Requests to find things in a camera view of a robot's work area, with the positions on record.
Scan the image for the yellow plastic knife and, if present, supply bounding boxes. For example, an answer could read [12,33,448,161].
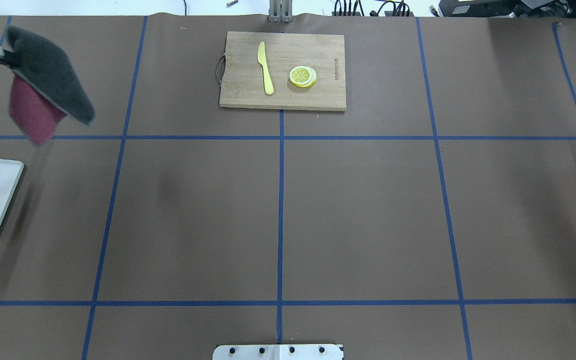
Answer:
[256,41,275,96]

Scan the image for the yellow lemon slices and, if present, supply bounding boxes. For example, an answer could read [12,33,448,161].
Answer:
[288,65,318,88]

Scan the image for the black cables on desk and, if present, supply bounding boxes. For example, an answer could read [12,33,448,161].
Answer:
[332,0,416,18]

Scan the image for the bamboo cutting board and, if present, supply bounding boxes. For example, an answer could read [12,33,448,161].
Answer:
[219,30,347,112]

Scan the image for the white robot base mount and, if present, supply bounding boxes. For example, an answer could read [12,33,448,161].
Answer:
[212,343,345,360]

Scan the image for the aluminium frame post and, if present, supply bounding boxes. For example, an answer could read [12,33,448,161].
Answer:
[268,0,294,24]

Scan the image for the grey and pink cloth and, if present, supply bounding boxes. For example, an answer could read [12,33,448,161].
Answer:
[6,26,96,146]

